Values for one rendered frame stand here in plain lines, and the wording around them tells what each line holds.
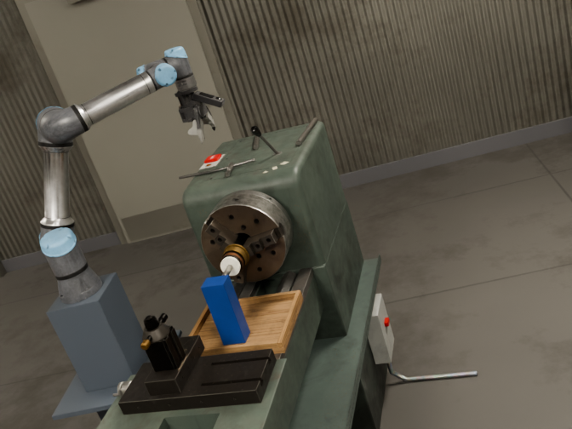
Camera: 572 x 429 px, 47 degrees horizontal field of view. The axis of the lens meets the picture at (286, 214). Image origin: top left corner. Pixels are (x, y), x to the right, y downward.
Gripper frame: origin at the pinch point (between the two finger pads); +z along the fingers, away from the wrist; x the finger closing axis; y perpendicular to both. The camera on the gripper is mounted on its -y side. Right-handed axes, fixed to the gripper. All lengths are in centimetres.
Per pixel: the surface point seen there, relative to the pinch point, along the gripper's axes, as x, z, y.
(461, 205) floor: -200, 140, -71
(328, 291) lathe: 16, 65, -32
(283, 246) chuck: 31, 36, -26
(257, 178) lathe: 12.8, 15.7, -17.9
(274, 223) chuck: 31.3, 26.5, -25.9
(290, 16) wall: -271, -4, 27
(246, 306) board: 41, 52, -10
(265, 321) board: 52, 52, -20
